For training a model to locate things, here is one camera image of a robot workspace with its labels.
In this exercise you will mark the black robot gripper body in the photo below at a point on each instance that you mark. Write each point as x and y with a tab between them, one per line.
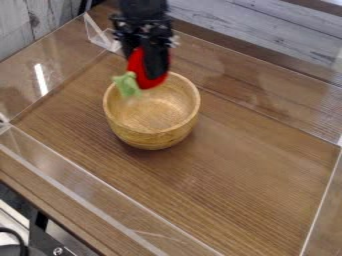
144	18

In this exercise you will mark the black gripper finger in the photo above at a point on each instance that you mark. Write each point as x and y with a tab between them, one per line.
129	43
155	60

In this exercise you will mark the red felt strawberry toy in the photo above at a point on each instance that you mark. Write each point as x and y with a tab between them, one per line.
141	75

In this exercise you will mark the light wooden bowl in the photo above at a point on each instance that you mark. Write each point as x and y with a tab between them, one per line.
156	119

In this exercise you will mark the clear acrylic tray enclosure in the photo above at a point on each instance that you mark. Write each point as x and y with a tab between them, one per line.
228	173

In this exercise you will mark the black table leg bracket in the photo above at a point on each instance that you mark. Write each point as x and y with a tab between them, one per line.
41	240

